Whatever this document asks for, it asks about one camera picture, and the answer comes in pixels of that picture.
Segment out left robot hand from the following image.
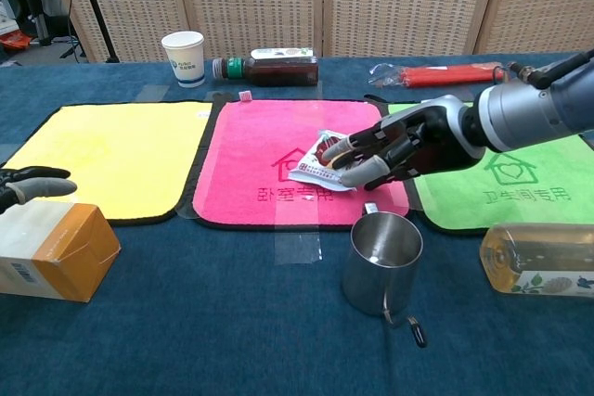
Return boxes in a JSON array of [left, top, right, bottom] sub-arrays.
[[0, 166, 78, 216]]

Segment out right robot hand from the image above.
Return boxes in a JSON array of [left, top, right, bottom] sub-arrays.
[[321, 94, 486, 192]]

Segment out snack packet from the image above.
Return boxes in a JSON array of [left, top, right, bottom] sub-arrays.
[[287, 130, 357, 193]]

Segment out green towel mat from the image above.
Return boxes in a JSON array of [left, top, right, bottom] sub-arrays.
[[364, 94, 594, 236]]

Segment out yellow towel mat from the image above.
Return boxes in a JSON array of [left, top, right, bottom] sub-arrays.
[[0, 101, 214, 226]]

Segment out pink towel mat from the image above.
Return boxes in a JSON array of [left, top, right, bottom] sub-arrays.
[[178, 97, 414, 231]]

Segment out red sticks in clear wrapper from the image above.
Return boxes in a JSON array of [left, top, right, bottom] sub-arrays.
[[368, 60, 510, 90]]

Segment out orange and white cardboard box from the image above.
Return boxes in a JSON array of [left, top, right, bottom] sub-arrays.
[[0, 197, 123, 303]]

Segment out orange plastic bag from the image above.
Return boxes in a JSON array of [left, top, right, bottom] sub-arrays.
[[0, 30, 34, 52]]

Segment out small clear tape strip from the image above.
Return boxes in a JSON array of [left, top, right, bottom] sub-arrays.
[[136, 83, 171, 103]]

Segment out wicker folding screen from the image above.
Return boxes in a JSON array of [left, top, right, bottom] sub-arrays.
[[40, 0, 594, 63]]

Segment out stainless steel mug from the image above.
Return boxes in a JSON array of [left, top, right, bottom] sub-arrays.
[[341, 200, 428, 350]]

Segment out pale yellow drink bottle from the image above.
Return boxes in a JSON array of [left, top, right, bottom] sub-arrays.
[[479, 222, 594, 298]]

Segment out dark drink bottle green cap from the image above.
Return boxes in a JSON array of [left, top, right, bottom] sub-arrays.
[[212, 46, 320, 88]]

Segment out large clear tape strip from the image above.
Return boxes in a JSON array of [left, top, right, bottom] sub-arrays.
[[273, 203, 325, 266]]

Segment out black tripod stand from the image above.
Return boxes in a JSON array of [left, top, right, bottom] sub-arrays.
[[71, 0, 121, 64]]

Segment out white paper cup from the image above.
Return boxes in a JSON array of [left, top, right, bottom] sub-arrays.
[[161, 31, 206, 89]]

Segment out blue tablecloth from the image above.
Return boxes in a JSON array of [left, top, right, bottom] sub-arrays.
[[0, 51, 594, 396]]

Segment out black arm cable with connector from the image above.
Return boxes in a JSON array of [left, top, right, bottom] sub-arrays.
[[508, 48, 594, 90]]

